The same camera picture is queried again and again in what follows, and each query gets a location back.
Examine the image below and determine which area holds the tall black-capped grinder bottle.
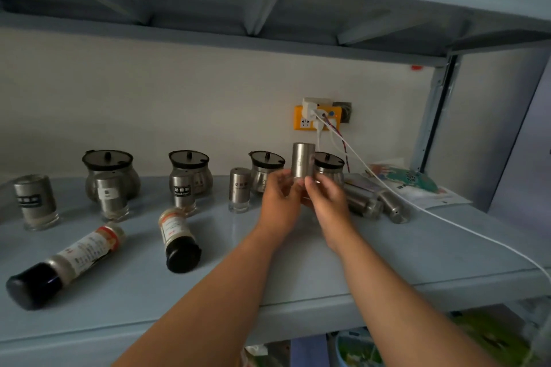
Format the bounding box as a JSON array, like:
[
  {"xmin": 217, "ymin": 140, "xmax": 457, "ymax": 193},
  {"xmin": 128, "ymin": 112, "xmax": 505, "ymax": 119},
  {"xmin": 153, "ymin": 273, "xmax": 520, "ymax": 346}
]
[{"xmin": 5, "ymin": 222, "xmax": 128, "ymax": 311}]

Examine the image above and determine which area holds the person's left forearm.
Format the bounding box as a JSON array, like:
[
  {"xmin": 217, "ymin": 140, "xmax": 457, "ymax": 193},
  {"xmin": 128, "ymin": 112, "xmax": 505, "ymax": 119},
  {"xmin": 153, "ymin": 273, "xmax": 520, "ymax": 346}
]
[{"xmin": 111, "ymin": 225, "xmax": 298, "ymax": 367}]

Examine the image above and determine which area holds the white charging cable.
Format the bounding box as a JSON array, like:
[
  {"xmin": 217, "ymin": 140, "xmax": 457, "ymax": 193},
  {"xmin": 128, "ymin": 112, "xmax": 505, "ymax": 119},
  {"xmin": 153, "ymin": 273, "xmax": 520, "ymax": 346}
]
[{"xmin": 313, "ymin": 110, "xmax": 551, "ymax": 286}]

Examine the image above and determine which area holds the slim steel shaker bottle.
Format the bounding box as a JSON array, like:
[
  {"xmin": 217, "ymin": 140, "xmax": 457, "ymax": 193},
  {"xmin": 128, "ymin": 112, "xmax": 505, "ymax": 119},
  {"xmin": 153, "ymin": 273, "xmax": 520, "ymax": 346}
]
[{"xmin": 228, "ymin": 167, "xmax": 251, "ymax": 214}]

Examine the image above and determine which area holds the red white braided cable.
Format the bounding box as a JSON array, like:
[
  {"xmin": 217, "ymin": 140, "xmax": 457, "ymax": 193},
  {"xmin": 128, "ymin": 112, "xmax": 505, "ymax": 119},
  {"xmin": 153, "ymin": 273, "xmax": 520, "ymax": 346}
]
[{"xmin": 321, "ymin": 115, "xmax": 350, "ymax": 174}]

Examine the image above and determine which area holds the steel shaker black label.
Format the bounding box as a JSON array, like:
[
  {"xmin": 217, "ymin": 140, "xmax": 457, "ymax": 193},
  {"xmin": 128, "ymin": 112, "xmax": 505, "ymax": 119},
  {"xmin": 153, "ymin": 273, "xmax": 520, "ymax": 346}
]
[
  {"xmin": 12, "ymin": 174, "xmax": 60, "ymax": 232},
  {"xmin": 171, "ymin": 175, "xmax": 198, "ymax": 217}
]

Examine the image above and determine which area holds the steel shaker white label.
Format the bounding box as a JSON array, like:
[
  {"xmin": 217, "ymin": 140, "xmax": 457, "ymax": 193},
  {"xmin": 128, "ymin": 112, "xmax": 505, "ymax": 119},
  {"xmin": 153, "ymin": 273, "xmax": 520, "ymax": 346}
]
[{"xmin": 94, "ymin": 171, "xmax": 131, "ymax": 223}]

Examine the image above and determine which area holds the yellow wall power socket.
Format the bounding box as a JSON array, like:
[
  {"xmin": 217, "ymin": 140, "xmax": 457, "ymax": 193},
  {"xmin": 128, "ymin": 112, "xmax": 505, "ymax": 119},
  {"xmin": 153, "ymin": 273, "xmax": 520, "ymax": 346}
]
[{"xmin": 294, "ymin": 105, "xmax": 342, "ymax": 131}]

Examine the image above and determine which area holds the white charger plug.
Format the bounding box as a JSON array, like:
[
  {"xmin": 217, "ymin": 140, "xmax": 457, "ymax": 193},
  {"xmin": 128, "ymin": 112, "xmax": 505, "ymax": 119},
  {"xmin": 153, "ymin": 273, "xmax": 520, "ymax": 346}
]
[{"xmin": 301, "ymin": 97, "xmax": 332, "ymax": 120}]

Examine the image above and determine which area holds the person's left hand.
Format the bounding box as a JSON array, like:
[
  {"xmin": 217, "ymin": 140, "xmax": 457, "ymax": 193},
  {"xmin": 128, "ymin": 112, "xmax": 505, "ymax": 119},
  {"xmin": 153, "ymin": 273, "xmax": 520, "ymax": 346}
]
[{"xmin": 257, "ymin": 168, "xmax": 307, "ymax": 235}]

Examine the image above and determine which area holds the person's right hand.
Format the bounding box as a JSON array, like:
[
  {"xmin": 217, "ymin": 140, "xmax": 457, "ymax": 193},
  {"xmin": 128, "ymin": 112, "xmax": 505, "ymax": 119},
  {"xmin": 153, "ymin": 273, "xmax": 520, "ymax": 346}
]
[{"xmin": 303, "ymin": 173, "xmax": 359, "ymax": 253}]

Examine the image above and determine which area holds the grey wall socket plate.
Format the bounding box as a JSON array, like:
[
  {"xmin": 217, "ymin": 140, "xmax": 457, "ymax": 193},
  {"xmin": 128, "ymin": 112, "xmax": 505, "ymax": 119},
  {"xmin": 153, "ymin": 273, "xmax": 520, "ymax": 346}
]
[{"xmin": 332, "ymin": 101, "xmax": 353, "ymax": 124}]

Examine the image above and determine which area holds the person's right forearm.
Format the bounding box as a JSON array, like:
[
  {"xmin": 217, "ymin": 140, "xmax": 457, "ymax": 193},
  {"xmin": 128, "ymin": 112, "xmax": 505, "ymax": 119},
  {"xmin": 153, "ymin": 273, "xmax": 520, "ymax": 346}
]
[{"xmin": 333, "ymin": 235, "xmax": 500, "ymax": 367}]

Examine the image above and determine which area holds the short black-capped grinder bottle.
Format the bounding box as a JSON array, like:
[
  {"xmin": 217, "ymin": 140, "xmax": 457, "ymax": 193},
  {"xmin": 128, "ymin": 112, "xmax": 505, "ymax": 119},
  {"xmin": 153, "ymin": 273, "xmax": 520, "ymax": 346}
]
[{"xmin": 158, "ymin": 207, "xmax": 202, "ymax": 274}]

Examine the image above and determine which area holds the colourful printed plastic bag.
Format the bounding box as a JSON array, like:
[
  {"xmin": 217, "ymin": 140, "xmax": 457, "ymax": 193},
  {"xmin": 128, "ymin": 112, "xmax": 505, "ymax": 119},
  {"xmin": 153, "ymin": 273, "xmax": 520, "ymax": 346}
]
[{"xmin": 362, "ymin": 158, "xmax": 473, "ymax": 211}]

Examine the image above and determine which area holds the blue-grey metal shelf rack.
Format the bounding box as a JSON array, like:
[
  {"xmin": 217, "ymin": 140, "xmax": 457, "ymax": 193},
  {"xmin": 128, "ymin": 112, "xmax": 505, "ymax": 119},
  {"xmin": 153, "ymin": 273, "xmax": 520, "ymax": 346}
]
[{"xmin": 0, "ymin": 0, "xmax": 551, "ymax": 367}]

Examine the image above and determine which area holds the plain steel shaker bottle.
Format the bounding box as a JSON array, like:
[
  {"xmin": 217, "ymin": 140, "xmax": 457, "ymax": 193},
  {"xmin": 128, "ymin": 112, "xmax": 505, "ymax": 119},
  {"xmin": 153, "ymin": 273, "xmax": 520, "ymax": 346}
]
[{"xmin": 291, "ymin": 142, "xmax": 317, "ymax": 200}]

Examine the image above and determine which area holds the steel seasoning jar black lid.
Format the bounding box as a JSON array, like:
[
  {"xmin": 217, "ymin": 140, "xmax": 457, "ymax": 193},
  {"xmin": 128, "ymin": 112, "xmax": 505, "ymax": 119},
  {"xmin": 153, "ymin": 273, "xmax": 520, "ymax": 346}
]
[
  {"xmin": 313, "ymin": 152, "xmax": 346, "ymax": 187},
  {"xmin": 82, "ymin": 149, "xmax": 141, "ymax": 203},
  {"xmin": 248, "ymin": 150, "xmax": 286, "ymax": 194},
  {"xmin": 168, "ymin": 149, "xmax": 214, "ymax": 197}
]

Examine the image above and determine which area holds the green packet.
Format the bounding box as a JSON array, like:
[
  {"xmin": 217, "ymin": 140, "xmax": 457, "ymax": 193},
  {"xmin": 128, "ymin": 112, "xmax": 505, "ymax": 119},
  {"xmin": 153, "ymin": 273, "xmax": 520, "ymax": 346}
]
[{"xmin": 450, "ymin": 309, "xmax": 536, "ymax": 367}]

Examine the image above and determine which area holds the green white plastic container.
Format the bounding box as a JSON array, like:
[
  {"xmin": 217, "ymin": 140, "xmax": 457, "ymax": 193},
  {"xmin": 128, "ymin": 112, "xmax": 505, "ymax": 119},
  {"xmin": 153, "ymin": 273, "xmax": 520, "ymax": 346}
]
[{"xmin": 333, "ymin": 327, "xmax": 388, "ymax": 367}]

